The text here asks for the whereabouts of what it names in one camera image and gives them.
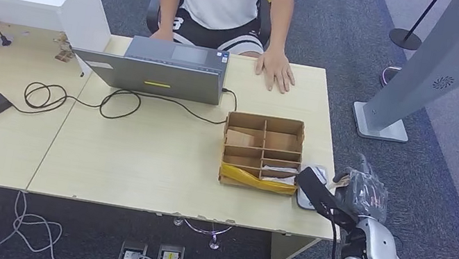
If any grey kiosk stand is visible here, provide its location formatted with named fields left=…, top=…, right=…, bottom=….
left=348, top=0, right=459, bottom=154

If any person's right hand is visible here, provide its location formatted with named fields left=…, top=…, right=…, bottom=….
left=150, top=27, right=177, bottom=44

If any floor socket with white plug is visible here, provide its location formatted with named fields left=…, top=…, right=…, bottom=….
left=118, top=239, right=149, bottom=259

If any black laptop charger cable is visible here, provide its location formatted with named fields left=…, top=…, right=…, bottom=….
left=11, top=54, right=241, bottom=148

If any chrome tube loop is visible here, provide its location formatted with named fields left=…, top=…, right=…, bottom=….
left=378, top=63, right=403, bottom=90

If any small brown wooden model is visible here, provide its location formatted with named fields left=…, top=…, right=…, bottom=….
left=50, top=31, right=79, bottom=65

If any white crumpled paper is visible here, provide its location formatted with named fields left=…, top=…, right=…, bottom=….
left=259, top=162, right=299, bottom=187

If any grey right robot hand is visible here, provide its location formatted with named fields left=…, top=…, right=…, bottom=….
left=326, top=150, right=397, bottom=225

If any person's left hand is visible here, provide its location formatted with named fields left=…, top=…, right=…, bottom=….
left=251, top=47, right=301, bottom=97

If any pale wooden desk leg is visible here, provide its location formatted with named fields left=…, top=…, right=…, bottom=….
left=267, top=231, right=320, bottom=259

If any black office chair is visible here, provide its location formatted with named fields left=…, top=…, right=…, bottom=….
left=144, top=0, right=278, bottom=54

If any floor socket with yellow label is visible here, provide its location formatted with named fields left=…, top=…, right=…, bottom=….
left=156, top=242, right=187, bottom=259

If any white card reader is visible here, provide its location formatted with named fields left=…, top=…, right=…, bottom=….
left=293, top=162, right=332, bottom=213

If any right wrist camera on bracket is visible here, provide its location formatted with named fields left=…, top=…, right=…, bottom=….
left=287, top=164, right=365, bottom=232

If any black stanchion with round base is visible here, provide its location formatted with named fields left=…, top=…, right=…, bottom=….
left=387, top=0, right=441, bottom=54

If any chrome wire hook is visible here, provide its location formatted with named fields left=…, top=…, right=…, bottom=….
left=169, top=216, right=233, bottom=253

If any small yellow plastic bag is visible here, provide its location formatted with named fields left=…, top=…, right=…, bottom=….
left=218, top=162, right=300, bottom=198

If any person's ID card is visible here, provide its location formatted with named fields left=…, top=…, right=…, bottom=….
left=331, top=172, right=352, bottom=195

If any grey laptop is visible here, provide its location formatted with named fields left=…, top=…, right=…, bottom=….
left=67, top=24, right=232, bottom=108

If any brown cardboard organizer box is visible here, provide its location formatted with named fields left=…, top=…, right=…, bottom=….
left=214, top=108, right=310, bottom=198

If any black pin on round base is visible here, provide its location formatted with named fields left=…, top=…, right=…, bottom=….
left=0, top=20, right=16, bottom=49

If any clear plastic hand cover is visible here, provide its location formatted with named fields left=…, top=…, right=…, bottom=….
left=330, top=165, right=394, bottom=223

